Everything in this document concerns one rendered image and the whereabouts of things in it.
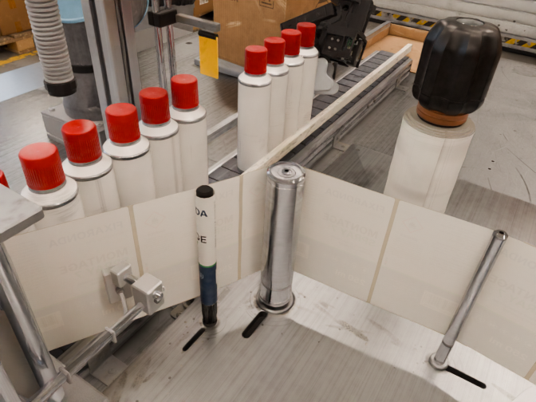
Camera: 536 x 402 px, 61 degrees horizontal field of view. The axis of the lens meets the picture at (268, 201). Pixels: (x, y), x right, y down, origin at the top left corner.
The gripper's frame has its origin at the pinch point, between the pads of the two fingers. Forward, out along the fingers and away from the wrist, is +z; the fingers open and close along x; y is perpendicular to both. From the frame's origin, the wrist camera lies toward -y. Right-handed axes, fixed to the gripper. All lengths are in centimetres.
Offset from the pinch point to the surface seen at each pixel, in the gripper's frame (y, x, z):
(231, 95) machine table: -25.5, 14.8, 3.5
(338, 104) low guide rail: 4.8, 6.6, -1.2
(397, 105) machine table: 10.2, 33.0, -7.0
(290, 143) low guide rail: 4.8, -10.4, 8.5
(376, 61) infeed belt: -1.5, 41.4, -17.6
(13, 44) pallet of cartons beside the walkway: -306, 145, 16
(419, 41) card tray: -1, 79, -34
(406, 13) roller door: -92, 384, -130
